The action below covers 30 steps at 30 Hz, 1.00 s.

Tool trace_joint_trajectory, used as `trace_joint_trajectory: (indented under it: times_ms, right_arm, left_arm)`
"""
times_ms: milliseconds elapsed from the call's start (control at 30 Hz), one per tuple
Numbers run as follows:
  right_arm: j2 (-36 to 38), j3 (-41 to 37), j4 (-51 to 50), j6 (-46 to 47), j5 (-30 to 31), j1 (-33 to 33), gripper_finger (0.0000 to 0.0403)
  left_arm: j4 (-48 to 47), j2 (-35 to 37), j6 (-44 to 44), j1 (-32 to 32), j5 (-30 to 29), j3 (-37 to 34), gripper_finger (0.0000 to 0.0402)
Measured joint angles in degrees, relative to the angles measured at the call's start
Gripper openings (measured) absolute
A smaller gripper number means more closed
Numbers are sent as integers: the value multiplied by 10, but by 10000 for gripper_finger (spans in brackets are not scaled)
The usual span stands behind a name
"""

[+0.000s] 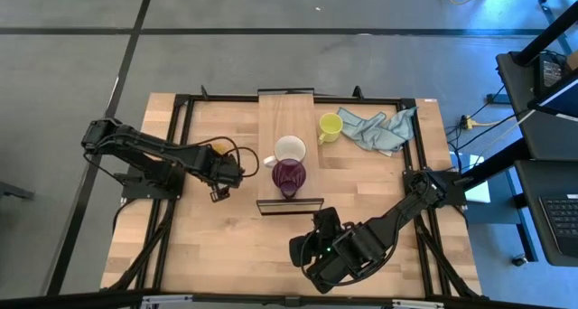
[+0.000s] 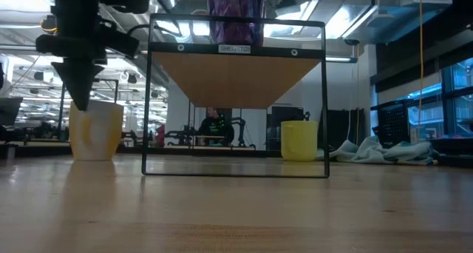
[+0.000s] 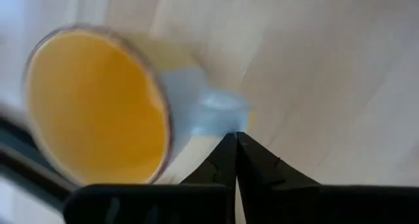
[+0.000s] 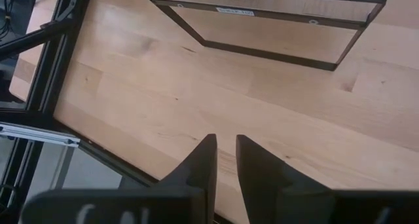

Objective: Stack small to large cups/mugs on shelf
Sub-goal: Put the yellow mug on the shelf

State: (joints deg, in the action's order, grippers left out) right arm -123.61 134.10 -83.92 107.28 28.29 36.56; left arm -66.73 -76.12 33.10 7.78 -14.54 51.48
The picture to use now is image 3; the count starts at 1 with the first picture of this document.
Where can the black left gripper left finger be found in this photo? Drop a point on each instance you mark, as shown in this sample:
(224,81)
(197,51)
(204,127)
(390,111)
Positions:
(163,204)

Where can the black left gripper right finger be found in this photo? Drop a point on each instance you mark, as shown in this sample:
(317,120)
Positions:
(294,204)

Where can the yellow and white striped mug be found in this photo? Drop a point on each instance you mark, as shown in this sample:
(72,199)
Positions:
(98,109)

